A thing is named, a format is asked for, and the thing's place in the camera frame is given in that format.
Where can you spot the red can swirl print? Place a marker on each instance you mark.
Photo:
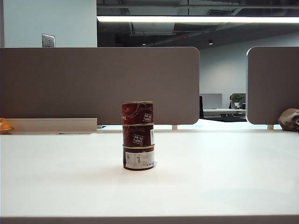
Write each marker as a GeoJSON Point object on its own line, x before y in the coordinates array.
{"type": "Point", "coordinates": [137, 135]}
{"type": "Point", "coordinates": [137, 113]}

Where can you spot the red can white label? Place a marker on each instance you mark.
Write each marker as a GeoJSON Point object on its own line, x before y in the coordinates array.
{"type": "Point", "coordinates": [139, 158]}

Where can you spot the grey distant desk partition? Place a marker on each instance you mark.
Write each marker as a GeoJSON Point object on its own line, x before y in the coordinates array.
{"type": "Point", "coordinates": [212, 101]}

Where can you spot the white distant desk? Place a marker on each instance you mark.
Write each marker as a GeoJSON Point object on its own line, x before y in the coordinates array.
{"type": "Point", "coordinates": [222, 112]}

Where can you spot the wide brown desk partition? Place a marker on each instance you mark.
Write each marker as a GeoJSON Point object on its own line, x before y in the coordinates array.
{"type": "Point", "coordinates": [70, 84]}

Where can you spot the green potted plant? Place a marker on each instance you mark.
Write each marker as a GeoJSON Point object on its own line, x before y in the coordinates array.
{"type": "Point", "coordinates": [237, 99]}

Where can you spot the black ceiling spot lamp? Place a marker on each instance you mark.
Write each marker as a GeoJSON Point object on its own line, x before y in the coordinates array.
{"type": "Point", "coordinates": [210, 42]}

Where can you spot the white desktop riser box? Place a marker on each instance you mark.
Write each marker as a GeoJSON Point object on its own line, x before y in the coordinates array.
{"type": "Point", "coordinates": [56, 126]}

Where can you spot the long ceiling light strip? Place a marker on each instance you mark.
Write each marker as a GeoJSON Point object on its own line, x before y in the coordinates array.
{"type": "Point", "coordinates": [198, 19]}

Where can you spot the narrow brown desk partition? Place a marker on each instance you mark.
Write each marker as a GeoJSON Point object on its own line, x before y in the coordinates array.
{"type": "Point", "coordinates": [273, 86]}

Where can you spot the brown cloth bag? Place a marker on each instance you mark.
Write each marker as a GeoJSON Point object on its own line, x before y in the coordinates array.
{"type": "Point", "coordinates": [288, 119]}

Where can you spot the orange fruit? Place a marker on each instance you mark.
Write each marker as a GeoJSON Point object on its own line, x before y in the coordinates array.
{"type": "Point", "coordinates": [5, 127]}

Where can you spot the white partition foot bracket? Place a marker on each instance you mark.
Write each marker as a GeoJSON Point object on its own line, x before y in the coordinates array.
{"type": "Point", "coordinates": [174, 127]}
{"type": "Point", "coordinates": [270, 127]}

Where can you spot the grey ceiling air duct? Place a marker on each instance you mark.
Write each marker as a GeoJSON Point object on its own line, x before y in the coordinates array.
{"type": "Point", "coordinates": [154, 28]}

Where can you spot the metal wall plate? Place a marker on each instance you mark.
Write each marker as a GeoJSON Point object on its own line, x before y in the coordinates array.
{"type": "Point", "coordinates": [48, 40]}

